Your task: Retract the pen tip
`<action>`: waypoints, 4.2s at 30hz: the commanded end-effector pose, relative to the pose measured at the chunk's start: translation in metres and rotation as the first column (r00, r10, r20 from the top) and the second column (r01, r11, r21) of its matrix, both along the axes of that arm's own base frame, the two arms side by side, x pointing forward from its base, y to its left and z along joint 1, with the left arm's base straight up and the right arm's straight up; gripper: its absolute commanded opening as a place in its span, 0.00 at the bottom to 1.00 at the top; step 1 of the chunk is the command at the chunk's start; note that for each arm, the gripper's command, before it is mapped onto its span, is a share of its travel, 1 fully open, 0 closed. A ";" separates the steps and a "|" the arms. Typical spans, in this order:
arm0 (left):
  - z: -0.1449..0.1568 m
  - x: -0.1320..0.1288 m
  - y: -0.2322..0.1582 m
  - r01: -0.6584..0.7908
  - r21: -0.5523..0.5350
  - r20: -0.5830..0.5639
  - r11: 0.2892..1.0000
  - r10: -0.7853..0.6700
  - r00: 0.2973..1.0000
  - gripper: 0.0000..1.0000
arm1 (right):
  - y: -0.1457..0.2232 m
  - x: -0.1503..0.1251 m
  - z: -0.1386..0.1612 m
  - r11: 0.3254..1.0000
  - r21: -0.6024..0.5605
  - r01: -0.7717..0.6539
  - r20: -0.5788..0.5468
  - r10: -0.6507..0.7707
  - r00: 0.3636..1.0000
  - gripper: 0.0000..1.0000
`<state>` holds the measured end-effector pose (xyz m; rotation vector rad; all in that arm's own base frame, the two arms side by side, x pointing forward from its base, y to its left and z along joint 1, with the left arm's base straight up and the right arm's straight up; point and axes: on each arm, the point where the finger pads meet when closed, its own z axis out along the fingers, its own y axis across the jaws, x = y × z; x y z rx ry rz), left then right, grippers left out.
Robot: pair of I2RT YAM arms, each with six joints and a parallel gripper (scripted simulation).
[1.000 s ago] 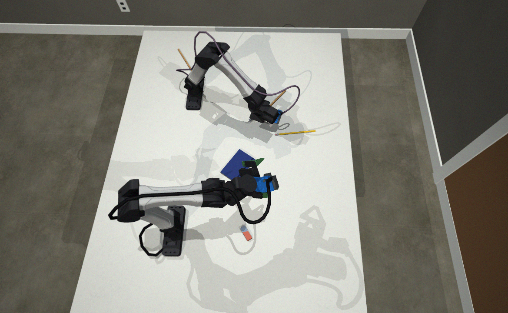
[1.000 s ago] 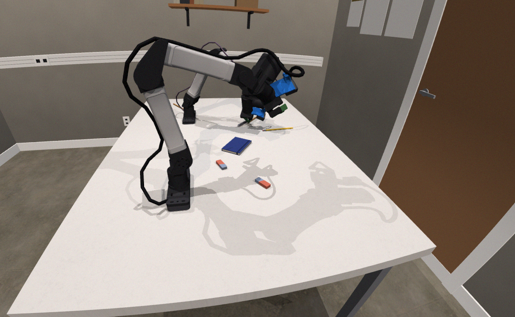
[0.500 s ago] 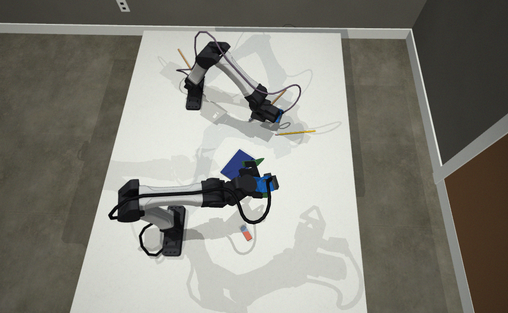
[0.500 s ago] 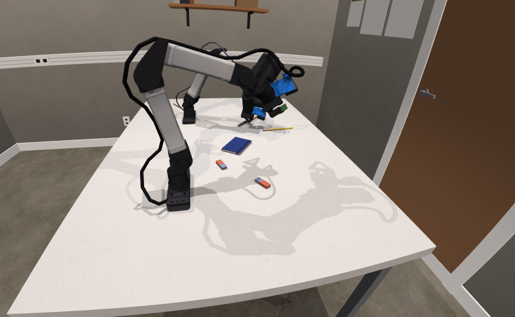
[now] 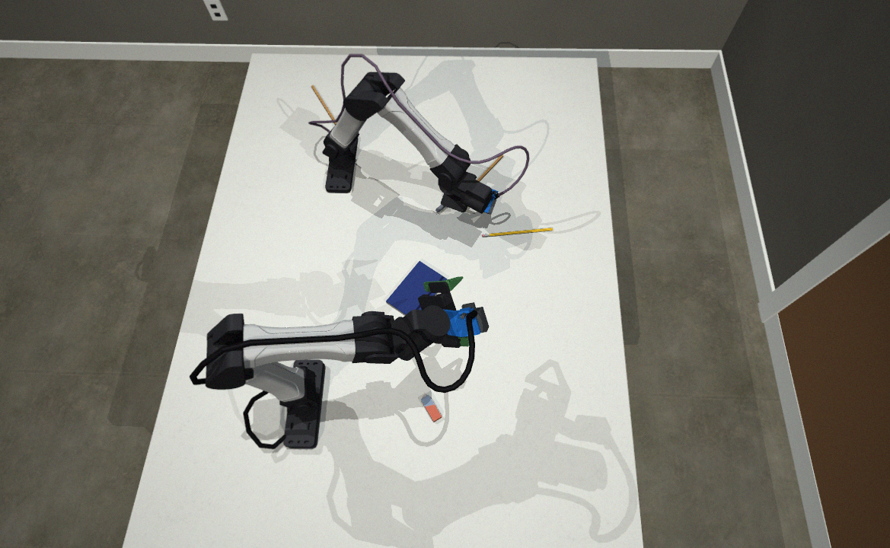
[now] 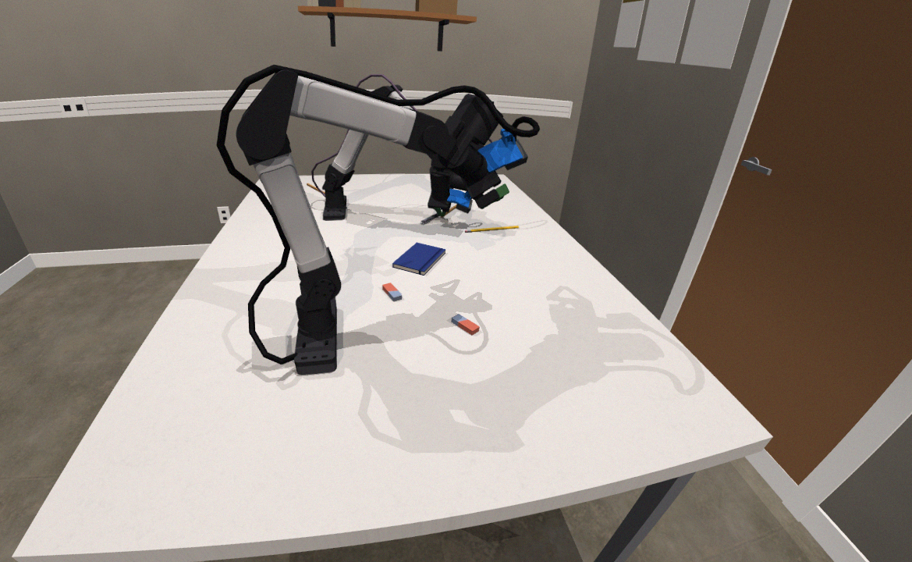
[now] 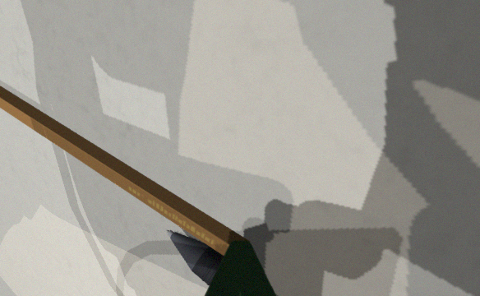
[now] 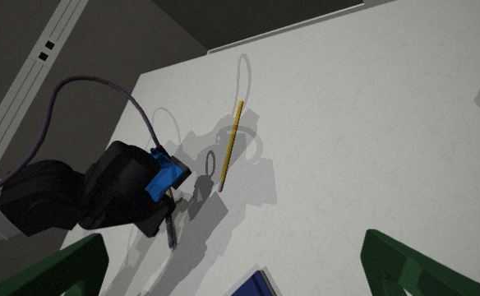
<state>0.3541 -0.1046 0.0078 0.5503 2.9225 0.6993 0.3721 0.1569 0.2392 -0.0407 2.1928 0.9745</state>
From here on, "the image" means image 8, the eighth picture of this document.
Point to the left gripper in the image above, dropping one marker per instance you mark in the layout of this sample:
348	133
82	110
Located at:
154	205

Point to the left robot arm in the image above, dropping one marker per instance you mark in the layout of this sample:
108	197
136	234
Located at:
49	193

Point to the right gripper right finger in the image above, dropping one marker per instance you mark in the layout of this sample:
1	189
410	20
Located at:
391	266

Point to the dark grey ballpoint pen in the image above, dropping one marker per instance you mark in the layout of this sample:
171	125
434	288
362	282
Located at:
171	233

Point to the yellow pencil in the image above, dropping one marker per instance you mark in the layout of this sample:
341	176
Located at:
230	146

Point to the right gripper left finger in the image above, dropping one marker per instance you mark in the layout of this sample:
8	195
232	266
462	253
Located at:
76	270

